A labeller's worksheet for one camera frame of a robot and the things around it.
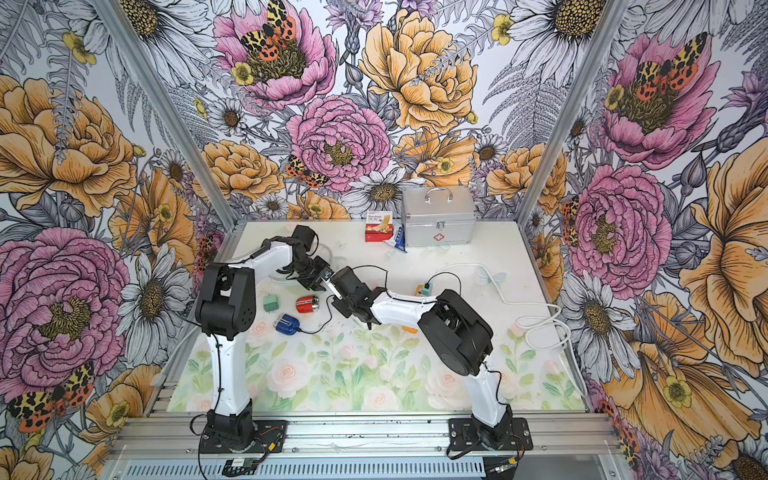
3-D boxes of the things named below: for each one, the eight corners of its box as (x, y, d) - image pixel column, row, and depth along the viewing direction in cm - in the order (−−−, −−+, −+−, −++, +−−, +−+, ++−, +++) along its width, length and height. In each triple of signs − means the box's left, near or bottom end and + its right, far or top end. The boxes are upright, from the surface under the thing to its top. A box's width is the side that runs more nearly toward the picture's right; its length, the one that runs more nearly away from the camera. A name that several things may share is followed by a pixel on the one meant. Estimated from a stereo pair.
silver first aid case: (404, 248, 116) (405, 217, 103) (403, 215, 128) (404, 183, 115) (473, 248, 116) (482, 217, 103) (465, 215, 128) (473, 183, 115)
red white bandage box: (364, 242, 115) (364, 238, 113) (366, 215, 125) (366, 211, 123) (392, 242, 115) (392, 238, 113) (392, 215, 125) (392, 211, 123)
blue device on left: (273, 329, 94) (271, 325, 92) (283, 315, 97) (281, 311, 95) (292, 337, 92) (290, 334, 90) (302, 322, 95) (300, 319, 93)
